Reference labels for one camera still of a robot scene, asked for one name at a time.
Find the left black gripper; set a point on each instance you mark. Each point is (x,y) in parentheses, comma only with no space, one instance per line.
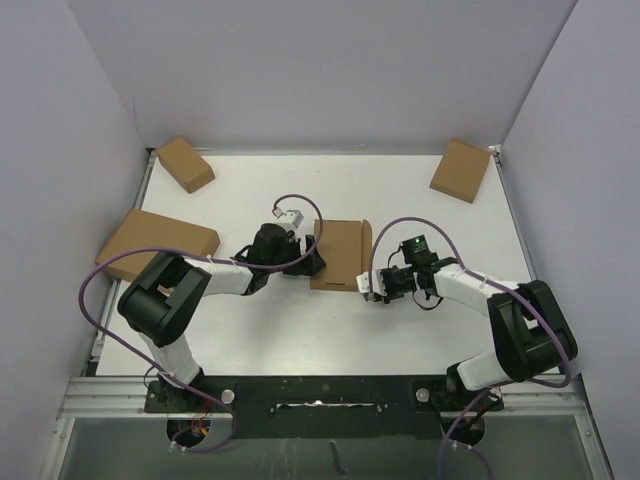
(308,267)

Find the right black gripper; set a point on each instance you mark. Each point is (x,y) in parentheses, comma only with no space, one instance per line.
(390,296)

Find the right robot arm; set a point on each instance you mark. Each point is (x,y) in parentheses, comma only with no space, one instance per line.
(530,333)

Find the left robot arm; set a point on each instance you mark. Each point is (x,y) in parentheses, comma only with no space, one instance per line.
(161,301)

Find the small folded cardboard box left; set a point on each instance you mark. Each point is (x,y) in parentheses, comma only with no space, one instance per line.
(186,166)

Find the large folded cardboard box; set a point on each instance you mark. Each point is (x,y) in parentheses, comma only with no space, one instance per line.
(141,229)

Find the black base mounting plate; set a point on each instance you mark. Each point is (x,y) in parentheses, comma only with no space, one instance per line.
(321,407)

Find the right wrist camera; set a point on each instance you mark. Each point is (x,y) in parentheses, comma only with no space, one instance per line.
(371,286)

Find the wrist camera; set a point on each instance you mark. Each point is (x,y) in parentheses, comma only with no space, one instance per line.
(289,220)
(371,286)

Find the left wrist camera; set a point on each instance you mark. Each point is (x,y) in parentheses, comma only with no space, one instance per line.
(289,220)

